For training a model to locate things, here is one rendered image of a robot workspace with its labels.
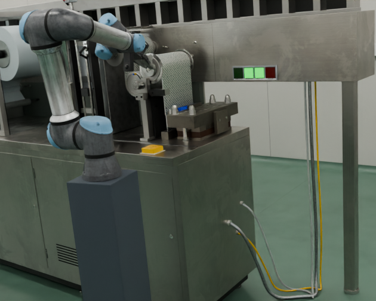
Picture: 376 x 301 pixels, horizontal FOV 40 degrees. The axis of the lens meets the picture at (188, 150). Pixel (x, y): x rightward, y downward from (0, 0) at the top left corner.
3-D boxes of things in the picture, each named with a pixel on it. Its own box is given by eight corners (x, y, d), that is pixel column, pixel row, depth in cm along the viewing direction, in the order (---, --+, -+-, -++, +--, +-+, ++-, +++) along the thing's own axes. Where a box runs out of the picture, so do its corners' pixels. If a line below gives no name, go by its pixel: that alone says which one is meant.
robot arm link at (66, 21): (72, 1, 176) (147, 30, 220) (47, 4, 181) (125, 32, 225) (71, 36, 176) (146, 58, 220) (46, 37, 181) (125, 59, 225)
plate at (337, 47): (-37, 82, 410) (-43, 43, 403) (-6, 78, 432) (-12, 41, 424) (355, 82, 228) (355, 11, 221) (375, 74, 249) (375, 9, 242)
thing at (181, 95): (165, 115, 257) (161, 77, 252) (192, 107, 275) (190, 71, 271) (165, 115, 257) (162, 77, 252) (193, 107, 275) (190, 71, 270)
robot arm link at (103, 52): (111, 49, 216) (119, 28, 220) (89, 51, 221) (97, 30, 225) (121, 60, 223) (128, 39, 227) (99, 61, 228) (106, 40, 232)
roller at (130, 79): (126, 95, 268) (124, 71, 265) (157, 88, 288) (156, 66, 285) (144, 95, 261) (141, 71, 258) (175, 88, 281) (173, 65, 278)
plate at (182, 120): (167, 127, 252) (166, 114, 251) (212, 112, 283) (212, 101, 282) (194, 129, 243) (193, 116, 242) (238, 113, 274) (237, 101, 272)
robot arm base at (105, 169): (108, 183, 193) (105, 157, 191) (74, 180, 200) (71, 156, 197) (129, 171, 207) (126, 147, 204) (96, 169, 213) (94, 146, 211)
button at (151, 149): (141, 153, 235) (141, 147, 234) (151, 149, 240) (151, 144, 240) (153, 154, 231) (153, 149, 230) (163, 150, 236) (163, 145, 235)
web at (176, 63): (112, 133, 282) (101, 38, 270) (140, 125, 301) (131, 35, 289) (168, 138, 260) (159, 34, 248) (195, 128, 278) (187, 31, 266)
